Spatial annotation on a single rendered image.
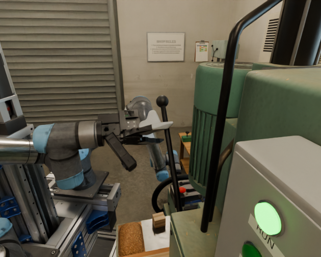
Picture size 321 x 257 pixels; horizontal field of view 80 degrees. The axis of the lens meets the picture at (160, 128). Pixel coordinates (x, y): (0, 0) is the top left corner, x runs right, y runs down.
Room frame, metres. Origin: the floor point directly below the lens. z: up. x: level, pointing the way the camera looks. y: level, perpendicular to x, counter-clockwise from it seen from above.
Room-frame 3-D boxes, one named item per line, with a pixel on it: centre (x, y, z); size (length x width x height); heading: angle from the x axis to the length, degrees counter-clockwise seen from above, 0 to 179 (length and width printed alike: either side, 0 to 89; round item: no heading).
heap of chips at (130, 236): (0.46, 0.11, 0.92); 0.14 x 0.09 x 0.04; 12
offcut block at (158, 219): (0.53, 0.01, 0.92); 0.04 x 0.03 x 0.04; 108
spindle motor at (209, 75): (0.43, -0.17, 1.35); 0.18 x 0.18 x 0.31
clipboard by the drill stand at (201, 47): (3.49, -0.70, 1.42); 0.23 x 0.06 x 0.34; 97
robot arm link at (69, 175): (0.47, 0.28, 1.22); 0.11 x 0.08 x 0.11; 46
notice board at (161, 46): (3.44, -0.09, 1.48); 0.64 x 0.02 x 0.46; 97
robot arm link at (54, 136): (0.46, 0.27, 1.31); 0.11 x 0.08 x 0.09; 102
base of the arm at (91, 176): (0.88, 0.45, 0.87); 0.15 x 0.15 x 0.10
